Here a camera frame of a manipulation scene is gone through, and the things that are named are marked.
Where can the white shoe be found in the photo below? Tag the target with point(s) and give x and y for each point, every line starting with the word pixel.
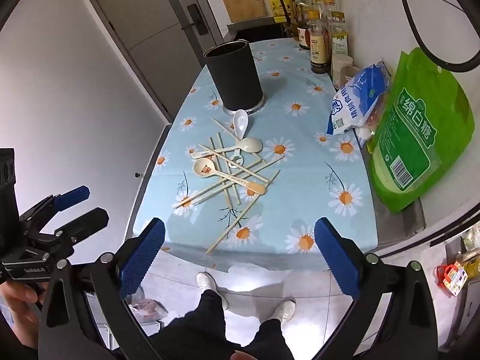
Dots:
pixel 283 309
pixel 208 285

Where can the person's left leg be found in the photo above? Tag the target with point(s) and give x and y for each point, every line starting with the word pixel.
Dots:
pixel 202 326

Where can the black faucet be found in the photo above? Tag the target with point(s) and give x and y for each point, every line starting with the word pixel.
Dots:
pixel 287 11

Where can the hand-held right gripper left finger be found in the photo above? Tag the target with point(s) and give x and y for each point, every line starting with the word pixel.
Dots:
pixel 144 255

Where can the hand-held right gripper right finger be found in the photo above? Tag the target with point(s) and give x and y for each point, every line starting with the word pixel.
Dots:
pixel 337 258

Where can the pile of wooden chopsticks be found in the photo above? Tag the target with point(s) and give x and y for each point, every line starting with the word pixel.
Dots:
pixel 228 228

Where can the white left shoe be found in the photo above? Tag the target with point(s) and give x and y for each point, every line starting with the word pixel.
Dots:
pixel 208 285

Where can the white lid spice jar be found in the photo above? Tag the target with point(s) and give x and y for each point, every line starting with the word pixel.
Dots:
pixel 341 69

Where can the yellow dish soap bottle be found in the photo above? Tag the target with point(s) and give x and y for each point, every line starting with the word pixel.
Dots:
pixel 277 7

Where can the person's right leg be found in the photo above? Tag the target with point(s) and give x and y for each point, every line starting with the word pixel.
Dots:
pixel 268 339

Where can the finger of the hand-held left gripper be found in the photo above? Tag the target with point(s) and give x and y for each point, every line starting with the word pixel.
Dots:
pixel 88 219
pixel 71 197

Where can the gold cap clear bottle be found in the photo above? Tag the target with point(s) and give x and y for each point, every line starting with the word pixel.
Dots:
pixel 328 3

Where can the person's left hand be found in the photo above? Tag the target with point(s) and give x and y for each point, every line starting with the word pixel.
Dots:
pixel 17 296

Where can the colourful snack package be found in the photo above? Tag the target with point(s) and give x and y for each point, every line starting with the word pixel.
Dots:
pixel 452 277

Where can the person's leg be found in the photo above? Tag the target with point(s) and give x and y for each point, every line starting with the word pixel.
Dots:
pixel 268 339
pixel 202 326

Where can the clear plastic bag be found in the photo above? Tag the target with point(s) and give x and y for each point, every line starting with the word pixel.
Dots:
pixel 150 309

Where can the white ceramic spoon green print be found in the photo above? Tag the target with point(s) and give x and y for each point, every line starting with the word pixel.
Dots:
pixel 240 120

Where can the person's right hand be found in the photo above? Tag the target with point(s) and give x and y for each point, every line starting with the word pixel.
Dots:
pixel 245 356

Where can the white right shoe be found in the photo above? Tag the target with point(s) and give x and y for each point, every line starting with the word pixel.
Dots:
pixel 283 309

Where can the grey door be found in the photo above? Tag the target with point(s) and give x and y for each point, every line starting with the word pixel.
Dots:
pixel 150 15

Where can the black cylindrical utensil holder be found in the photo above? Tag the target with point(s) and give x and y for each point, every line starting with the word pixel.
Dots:
pixel 234 78

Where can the dark kitchen sink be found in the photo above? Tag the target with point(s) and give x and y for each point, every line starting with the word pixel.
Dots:
pixel 258 32

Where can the blue daisy print tablecloth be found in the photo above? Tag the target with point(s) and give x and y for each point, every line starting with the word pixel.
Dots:
pixel 300 150

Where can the yellow bag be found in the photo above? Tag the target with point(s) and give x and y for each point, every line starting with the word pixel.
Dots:
pixel 472 262

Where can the white spoons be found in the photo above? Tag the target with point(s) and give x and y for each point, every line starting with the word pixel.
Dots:
pixel 249 145

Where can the green label bottle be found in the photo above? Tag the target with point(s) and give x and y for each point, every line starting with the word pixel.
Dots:
pixel 339 37

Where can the beige spoon bear print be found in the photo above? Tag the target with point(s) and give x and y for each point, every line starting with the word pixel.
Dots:
pixel 204 168

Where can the yellow cap clear bottle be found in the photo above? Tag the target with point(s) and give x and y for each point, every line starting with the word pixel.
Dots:
pixel 315 2

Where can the green sugar bag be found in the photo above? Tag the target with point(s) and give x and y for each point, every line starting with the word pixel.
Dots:
pixel 416 135

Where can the dark soy sauce bottle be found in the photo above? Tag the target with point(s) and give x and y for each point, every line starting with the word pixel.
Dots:
pixel 303 33

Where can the orange cap sauce bottle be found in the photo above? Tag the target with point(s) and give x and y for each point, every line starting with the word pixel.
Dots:
pixel 317 45

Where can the blue white salt bag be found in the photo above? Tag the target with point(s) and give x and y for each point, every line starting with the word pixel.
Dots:
pixel 356 101

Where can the brown spice jar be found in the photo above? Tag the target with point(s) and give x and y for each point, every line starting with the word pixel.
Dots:
pixel 354 73

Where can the red printed packet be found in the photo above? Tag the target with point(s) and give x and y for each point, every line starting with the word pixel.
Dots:
pixel 373 120

